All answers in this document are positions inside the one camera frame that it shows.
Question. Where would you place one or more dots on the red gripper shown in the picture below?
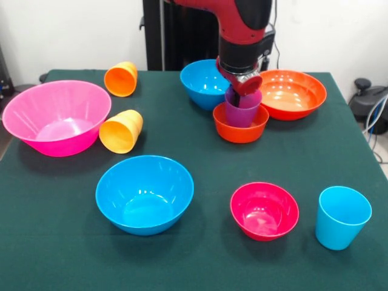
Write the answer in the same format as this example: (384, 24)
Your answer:
(250, 86)

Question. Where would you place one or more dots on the purple cup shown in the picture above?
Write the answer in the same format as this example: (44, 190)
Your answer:
(242, 116)

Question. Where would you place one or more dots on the small orange bowl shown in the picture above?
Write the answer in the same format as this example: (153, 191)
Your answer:
(239, 135)

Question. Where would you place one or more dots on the blue bowl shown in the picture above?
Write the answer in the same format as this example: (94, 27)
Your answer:
(145, 200)
(203, 82)

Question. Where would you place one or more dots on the large orange bowl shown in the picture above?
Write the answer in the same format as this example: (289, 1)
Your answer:
(291, 97)

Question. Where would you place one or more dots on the small crimson bowl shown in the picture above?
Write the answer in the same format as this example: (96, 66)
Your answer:
(263, 212)

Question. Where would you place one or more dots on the orange cup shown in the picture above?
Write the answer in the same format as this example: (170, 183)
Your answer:
(119, 80)

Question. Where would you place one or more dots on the yellow cup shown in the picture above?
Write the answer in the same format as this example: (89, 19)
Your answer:
(119, 136)

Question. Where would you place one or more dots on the light blue cup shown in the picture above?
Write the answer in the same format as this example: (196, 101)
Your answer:
(342, 218)

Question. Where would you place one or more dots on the large pink bowl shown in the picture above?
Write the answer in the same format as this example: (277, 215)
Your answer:
(54, 121)

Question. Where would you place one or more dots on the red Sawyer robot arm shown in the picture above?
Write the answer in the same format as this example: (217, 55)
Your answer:
(239, 30)

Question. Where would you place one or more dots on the dark green table cloth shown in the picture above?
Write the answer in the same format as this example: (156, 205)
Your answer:
(75, 257)

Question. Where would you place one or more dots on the black equipment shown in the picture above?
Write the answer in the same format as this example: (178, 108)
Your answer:
(4, 75)

